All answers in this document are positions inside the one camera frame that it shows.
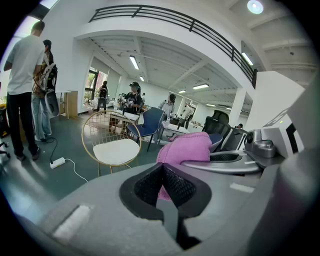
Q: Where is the white power cable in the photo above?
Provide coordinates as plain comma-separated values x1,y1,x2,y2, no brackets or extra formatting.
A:
63,158,89,183

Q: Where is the white desk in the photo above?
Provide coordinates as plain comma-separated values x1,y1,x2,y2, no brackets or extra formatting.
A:
159,120,191,146

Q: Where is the round ceiling lamp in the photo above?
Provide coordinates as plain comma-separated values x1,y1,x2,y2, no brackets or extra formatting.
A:
246,0,264,15

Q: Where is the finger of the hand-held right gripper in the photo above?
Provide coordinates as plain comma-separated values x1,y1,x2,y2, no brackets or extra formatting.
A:
181,149,263,176

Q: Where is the white-topped wooden table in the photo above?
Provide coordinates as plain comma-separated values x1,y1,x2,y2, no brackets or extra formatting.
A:
108,110,141,136

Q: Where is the white round cushion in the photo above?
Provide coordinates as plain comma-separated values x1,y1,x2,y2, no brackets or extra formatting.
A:
92,138,141,167

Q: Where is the yellow and black equipment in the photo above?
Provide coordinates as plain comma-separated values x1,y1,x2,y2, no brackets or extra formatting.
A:
0,103,10,139

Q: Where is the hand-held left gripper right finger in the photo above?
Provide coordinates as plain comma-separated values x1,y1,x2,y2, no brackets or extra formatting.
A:
156,139,320,256

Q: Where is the black swivel office chair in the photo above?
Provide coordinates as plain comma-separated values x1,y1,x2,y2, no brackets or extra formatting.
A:
0,141,11,160

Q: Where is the black balcony railing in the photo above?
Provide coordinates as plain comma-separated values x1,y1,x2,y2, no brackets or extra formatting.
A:
88,4,258,90

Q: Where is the white power strip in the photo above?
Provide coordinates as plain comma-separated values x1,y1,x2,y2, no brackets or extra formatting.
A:
49,156,67,170

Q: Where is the black power cable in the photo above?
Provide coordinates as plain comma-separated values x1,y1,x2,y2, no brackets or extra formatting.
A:
44,136,59,165

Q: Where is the blue upholstered chair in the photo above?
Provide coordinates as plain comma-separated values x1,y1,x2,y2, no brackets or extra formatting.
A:
126,107,166,152

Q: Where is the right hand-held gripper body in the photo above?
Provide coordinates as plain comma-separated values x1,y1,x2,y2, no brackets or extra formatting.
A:
243,71,320,169

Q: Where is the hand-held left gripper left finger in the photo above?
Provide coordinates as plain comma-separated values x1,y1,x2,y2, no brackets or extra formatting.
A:
22,161,184,256

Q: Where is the black mesh office chair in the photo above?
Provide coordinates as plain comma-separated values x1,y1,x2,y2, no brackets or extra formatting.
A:
201,109,232,141

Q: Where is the purple knitted sock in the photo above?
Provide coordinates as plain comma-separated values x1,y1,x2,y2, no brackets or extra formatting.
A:
156,131,213,201

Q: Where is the gold wire round chair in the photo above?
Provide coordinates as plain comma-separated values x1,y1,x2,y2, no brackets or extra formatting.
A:
81,109,143,178

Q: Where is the wooden cabinet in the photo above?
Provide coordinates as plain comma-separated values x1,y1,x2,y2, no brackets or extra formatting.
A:
66,90,79,119

